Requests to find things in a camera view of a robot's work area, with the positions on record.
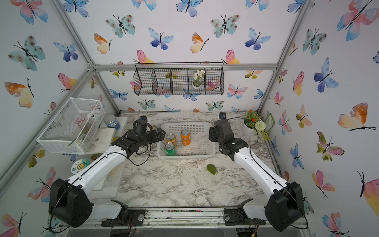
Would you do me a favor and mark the round lidded snack jar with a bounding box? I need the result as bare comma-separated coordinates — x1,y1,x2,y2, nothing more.
71,159,90,174

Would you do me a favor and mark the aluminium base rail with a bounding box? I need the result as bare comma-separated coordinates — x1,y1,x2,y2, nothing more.
70,205,306,232

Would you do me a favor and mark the white potted flower plant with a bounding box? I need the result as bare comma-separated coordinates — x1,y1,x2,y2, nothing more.
242,110,270,141

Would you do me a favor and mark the orange soda can back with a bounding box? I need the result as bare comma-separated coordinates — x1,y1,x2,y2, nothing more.
181,129,191,146

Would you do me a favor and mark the green picture frame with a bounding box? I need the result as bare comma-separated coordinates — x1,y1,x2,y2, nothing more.
265,113,275,132

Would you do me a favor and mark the small white flower vase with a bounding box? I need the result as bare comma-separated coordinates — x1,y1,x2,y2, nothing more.
192,69,206,88

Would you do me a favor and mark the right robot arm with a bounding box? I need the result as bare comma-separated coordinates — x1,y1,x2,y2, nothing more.
209,119,305,232

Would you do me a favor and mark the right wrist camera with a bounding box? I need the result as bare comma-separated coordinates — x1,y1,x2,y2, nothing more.
219,112,227,119

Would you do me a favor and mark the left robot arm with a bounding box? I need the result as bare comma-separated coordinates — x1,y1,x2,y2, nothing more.
48,116,166,229

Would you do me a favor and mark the green soda can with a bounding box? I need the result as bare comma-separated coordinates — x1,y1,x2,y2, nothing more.
165,142,176,157

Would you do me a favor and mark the white mesh box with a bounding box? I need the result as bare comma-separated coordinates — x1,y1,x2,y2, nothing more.
37,97,106,155

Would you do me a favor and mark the orange soda can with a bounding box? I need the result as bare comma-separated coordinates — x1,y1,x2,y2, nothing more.
181,129,191,146
165,133,177,147

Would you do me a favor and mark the blue grey can on shelf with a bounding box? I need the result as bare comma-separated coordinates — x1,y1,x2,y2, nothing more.
104,114,121,130

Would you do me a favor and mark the white tiered shelf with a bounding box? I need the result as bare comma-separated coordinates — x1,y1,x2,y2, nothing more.
86,117,128,199

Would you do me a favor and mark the orange soda can front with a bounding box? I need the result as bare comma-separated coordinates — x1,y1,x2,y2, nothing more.
165,133,177,147

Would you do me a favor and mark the white plastic perforated basket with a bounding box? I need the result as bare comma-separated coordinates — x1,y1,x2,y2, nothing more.
157,121,216,160

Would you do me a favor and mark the black wire wall basket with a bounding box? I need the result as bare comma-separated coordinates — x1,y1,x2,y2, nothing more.
133,61,225,96

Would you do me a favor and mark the green leaf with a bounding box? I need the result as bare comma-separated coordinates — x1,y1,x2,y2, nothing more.
206,164,217,175

